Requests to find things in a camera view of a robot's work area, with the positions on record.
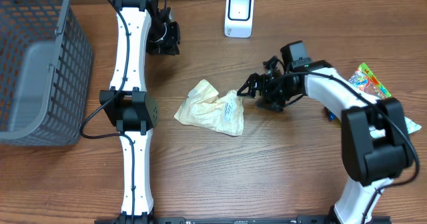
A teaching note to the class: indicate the teal snack packet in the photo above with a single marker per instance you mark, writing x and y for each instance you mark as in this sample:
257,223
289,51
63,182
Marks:
411,128

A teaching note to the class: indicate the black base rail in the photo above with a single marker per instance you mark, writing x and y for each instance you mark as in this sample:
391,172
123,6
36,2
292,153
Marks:
302,219

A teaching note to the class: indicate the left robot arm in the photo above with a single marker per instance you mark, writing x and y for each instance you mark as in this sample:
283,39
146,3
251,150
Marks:
144,28

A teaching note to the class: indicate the beige snack bag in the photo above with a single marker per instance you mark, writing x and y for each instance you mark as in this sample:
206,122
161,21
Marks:
203,108

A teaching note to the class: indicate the green candy bag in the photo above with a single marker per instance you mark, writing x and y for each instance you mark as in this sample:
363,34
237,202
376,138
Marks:
365,80

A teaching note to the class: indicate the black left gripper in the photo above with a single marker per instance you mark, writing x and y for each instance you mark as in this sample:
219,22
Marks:
171,48

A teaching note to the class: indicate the blue oreo packet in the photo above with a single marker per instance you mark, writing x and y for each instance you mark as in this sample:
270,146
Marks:
329,115

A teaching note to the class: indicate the grey plastic shopping basket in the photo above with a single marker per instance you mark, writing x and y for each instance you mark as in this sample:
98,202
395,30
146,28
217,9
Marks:
46,63

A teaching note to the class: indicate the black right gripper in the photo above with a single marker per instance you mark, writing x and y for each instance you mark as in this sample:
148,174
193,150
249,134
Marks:
275,104

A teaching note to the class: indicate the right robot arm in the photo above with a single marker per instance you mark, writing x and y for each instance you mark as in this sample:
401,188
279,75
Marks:
375,146

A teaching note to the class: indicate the white barcode scanner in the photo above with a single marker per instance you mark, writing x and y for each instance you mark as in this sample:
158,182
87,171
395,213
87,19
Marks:
238,20

